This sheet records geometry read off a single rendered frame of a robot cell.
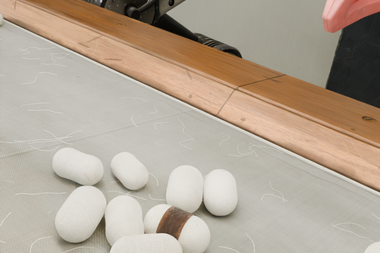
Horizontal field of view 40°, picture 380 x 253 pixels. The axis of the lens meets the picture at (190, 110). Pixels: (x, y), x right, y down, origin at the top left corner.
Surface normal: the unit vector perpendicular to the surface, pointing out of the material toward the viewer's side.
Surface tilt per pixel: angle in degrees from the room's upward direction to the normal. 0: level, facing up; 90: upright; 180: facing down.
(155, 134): 0
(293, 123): 45
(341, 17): 96
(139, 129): 0
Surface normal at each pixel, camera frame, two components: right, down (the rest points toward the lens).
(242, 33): -0.62, 0.20
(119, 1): 0.64, 0.36
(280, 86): 0.15, -0.92
